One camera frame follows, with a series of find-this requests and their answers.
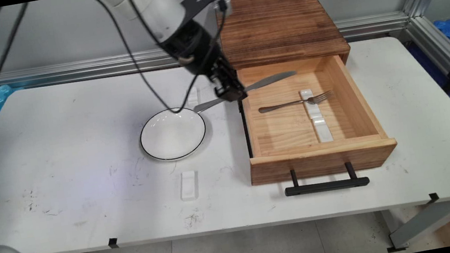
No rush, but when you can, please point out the slanted aluminium frame rail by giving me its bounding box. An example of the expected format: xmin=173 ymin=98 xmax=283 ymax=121
xmin=390 ymin=12 xmax=450 ymax=140

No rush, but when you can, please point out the small grey wrist camera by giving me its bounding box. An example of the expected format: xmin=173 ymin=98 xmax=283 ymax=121
xmin=213 ymin=0 xmax=233 ymax=13

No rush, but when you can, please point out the silver metal fork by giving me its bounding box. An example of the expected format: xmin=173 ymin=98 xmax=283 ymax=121
xmin=257 ymin=90 xmax=334 ymax=114

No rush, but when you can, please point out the grey metal table leg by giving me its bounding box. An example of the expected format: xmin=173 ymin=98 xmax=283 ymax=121
xmin=381 ymin=200 xmax=450 ymax=253

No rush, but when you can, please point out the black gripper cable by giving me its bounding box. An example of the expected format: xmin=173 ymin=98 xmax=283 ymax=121
xmin=0 ymin=0 xmax=175 ymax=149

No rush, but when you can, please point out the white ceramic cutlery rest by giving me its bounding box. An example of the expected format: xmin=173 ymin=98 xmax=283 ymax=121
xmin=311 ymin=114 xmax=334 ymax=145
xmin=299 ymin=87 xmax=322 ymax=121
xmin=177 ymin=170 xmax=200 ymax=202
xmin=185 ymin=86 xmax=201 ymax=106

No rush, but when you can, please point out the white plate with black rim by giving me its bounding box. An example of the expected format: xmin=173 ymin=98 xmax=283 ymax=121
xmin=135 ymin=103 xmax=211 ymax=165

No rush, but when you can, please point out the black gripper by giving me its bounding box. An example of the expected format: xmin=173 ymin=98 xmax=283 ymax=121
xmin=155 ymin=12 xmax=248 ymax=111

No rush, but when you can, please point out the light wooden drawer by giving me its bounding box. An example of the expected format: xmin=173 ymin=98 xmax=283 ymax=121
xmin=234 ymin=47 xmax=401 ymax=187

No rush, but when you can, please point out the silver metal table knife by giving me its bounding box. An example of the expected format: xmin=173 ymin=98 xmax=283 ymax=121
xmin=190 ymin=70 xmax=300 ymax=114

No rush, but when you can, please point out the black camera cable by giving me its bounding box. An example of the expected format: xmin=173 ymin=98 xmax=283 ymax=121
xmin=0 ymin=0 xmax=245 ymax=149

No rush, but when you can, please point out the black drawer handle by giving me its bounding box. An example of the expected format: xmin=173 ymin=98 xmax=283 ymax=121
xmin=282 ymin=158 xmax=371 ymax=198

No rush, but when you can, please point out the long aluminium wall rail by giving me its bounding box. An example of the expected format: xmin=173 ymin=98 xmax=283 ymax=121
xmin=0 ymin=10 xmax=412 ymax=94

